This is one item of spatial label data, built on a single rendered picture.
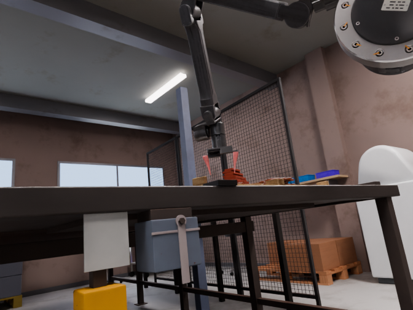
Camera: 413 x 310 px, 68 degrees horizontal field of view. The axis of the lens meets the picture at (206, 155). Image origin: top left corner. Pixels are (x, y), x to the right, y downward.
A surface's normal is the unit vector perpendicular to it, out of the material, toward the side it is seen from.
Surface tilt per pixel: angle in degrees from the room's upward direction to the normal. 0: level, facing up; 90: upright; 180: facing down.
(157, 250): 90
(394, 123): 90
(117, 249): 90
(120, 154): 90
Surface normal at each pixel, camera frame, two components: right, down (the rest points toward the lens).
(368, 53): -0.50, -0.15
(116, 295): 0.59, -0.25
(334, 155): -0.77, -0.07
